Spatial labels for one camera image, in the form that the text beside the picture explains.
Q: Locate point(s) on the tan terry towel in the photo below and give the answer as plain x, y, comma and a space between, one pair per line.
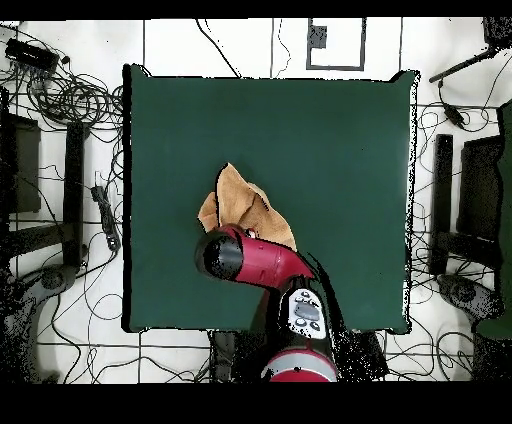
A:
244, 200

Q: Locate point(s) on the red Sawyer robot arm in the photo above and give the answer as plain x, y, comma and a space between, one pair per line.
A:
264, 260

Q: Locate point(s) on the black flat panel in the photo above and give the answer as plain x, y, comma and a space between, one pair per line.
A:
24, 168
480, 188

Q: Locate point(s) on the dark green table cloth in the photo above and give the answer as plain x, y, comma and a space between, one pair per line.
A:
320, 160

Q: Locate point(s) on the black power strip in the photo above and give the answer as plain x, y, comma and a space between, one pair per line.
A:
106, 216
370, 356

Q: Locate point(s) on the black stand beam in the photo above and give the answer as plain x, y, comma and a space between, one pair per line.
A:
442, 200
74, 192

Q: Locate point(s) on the small grey square plate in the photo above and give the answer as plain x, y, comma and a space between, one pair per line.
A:
318, 38

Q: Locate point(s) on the black power adapter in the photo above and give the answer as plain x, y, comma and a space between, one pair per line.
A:
454, 115

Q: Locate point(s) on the black tripod rod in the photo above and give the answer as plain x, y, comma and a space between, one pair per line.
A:
460, 67

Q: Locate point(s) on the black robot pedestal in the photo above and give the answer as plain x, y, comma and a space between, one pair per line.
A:
240, 356

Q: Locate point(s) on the grey square frame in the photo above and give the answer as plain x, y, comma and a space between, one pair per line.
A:
336, 68

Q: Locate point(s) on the black switch box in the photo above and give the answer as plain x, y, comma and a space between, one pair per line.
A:
32, 55

